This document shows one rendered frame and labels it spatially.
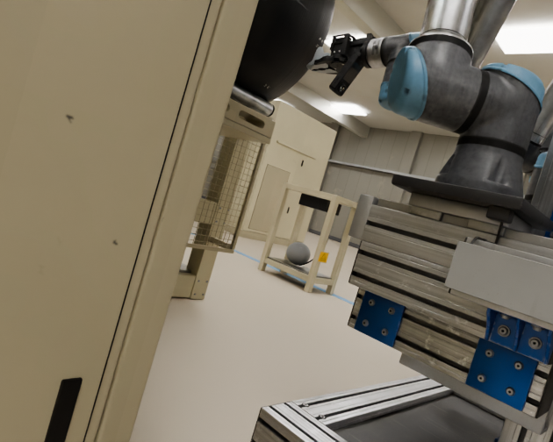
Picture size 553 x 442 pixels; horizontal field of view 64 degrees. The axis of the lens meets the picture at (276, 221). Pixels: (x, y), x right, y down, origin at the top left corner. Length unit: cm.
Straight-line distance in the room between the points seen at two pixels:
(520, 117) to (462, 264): 31
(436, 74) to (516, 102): 14
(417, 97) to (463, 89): 8
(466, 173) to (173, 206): 51
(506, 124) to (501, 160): 6
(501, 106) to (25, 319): 76
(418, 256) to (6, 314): 64
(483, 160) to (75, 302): 66
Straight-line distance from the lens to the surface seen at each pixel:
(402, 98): 82
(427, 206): 84
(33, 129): 44
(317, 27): 148
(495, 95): 86
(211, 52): 54
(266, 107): 151
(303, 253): 376
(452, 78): 84
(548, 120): 146
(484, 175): 82
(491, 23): 116
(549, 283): 65
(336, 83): 127
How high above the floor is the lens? 61
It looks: 2 degrees down
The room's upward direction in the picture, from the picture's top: 17 degrees clockwise
